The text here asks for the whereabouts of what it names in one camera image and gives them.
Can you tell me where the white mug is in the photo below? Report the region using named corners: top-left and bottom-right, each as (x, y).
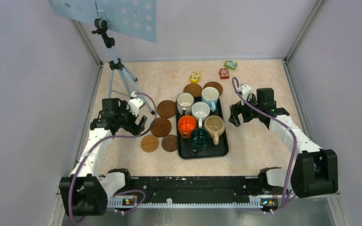
top-left (191, 102), bottom-right (211, 128)

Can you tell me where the green toy block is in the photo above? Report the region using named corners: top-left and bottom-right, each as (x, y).
top-left (224, 60), bottom-right (238, 71)

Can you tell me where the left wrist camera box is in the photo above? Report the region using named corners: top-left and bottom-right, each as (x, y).
top-left (126, 91), bottom-right (145, 117)

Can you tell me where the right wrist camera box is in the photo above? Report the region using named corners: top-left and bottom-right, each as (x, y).
top-left (237, 84), bottom-right (253, 102)

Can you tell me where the orange mug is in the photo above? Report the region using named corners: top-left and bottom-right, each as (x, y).
top-left (177, 115), bottom-right (197, 139)

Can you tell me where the black serving tray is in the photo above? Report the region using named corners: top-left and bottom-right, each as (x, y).
top-left (175, 97), bottom-right (230, 160)

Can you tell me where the yellow toy block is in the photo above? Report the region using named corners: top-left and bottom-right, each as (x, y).
top-left (189, 73), bottom-right (201, 83)

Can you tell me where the dark walnut coaster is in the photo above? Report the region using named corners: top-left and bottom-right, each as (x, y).
top-left (161, 135), bottom-right (178, 152)

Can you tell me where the light blue mug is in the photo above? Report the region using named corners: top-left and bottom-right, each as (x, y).
top-left (201, 87), bottom-right (220, 112)

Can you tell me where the light blue tripod stand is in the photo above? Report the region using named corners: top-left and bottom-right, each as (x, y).
top-left (91, 18), bottom-right (140, 98)

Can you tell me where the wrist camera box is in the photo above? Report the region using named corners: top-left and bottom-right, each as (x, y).
top-left (126, 91), bottom-right (145, 117)
top-left (237, 84), bottom-right (253, 102)

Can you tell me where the clear glass mug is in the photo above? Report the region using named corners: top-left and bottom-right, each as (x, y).
top-left (176, 92), bottom-right (195, 116)

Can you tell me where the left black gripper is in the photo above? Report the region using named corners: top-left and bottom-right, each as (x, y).
top-left (115, 100), bottom-right (147, 137)

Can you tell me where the dark green mug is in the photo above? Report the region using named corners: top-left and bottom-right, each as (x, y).
top-left (191, 128), bottom-right (211, 154)

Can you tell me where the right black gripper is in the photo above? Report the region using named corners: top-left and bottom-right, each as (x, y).
top-left (229, 93), bottom-right (262, 127)

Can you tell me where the light blue perforated board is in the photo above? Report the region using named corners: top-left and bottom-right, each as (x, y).
top-left (49, 0), bottom-right (157, 43)

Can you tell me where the light wooden coaster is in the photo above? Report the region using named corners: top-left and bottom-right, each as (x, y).
top-left (140, 135), bottom-right (159, 153)

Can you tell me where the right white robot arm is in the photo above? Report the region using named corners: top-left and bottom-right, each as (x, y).
top-left (229, 85), bottom-right (338, 198)

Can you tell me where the dark brown ridged coaster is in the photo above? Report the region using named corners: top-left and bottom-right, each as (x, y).
top-left (151, 117), bottom-right (172, 137)

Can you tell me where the brown ridged wooden coaster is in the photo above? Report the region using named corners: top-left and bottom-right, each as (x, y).
top-left (157, 100), bottom-right (177, 119)
top-left (203, 81), bottom-right (223, 96)
top-left (183, 83), bottom-right (203, 97)

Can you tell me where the beige mug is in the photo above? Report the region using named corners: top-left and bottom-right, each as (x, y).
top-left (203, 115), bottom-right (225, 145)

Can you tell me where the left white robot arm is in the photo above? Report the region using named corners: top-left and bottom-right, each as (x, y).
top-left (59, 97), bottom-right (147, 217)

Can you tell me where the red toy block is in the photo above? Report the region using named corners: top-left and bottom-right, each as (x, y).
top-left (219, 68), bottom-right (230, 80)

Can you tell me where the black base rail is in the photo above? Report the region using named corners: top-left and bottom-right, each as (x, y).
top-left (107, 176), bottom-right (283, 211)

